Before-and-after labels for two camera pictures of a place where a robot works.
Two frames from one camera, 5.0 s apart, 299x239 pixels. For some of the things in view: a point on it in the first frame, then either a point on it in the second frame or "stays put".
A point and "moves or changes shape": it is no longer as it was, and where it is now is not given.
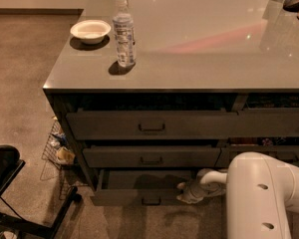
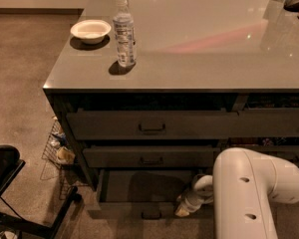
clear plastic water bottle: [124, 31] stays put
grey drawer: [151, 156] stays put
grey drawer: [140, 186] moves or changes shape
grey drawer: [273, 122] stays put
